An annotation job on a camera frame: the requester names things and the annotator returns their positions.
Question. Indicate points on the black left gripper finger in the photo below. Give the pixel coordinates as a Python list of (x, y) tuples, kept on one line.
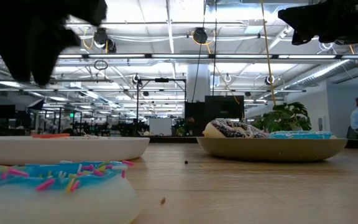
[(33, 56), (90, 11)]

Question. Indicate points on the beige round plate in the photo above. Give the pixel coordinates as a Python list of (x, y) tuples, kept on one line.
[(272, 149)]

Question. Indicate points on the small brown crumb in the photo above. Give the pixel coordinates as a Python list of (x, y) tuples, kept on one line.
[(163, 200)]

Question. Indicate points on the dark computer monitor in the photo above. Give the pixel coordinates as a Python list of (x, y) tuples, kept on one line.
[(4, 111)]

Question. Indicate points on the long ceiling light strip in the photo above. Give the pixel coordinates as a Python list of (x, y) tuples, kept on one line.
[(179, 56)]

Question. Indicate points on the black metal frame stand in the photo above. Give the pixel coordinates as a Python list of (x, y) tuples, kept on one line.
[(137, 99)]

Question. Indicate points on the white round plate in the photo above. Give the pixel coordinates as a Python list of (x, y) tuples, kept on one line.
[(57, 151)]

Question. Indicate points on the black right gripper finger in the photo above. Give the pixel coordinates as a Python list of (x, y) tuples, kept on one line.
[(312, 21)]

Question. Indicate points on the white board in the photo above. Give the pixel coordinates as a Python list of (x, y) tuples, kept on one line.
[(160, 126)]

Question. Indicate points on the black cabinet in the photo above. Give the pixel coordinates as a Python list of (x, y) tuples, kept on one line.
[(222, 109)]

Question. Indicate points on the large chocolate sprinkled donut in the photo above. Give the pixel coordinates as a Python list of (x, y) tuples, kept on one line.
[(232, 128)]

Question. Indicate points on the small blue sprinkled donut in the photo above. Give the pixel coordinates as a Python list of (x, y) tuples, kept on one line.
[(57, 199)]

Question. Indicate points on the green potted plant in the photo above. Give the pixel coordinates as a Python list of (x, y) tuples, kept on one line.
[(286, 118)]

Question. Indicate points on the large blue iced donut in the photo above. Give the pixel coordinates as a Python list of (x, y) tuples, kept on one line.
[(300, 135)]

